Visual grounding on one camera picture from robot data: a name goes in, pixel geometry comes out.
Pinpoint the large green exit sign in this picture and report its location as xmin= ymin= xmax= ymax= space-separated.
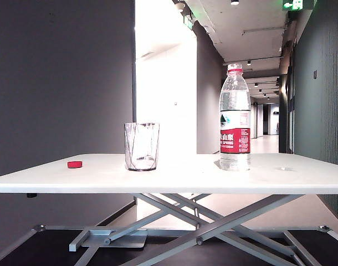
xmin=282 ymin=0 xmax=315 ymax=11

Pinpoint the clear water bottle red label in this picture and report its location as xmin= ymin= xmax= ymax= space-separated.
xmin=218 ymin=63 xmax=252 ymax=172

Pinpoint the grey metal scissor table frame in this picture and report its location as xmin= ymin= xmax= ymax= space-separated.
xmin=0 ymin=193 xmax=338 ymax=266

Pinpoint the clear faceted glass cup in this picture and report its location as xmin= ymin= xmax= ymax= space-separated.
xmin=124 ymin=121 xmax=161 ymax=172

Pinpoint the small green exit sign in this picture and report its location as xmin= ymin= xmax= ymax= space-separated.
xmin=182 ymin=15 xmax=194 ymax=30

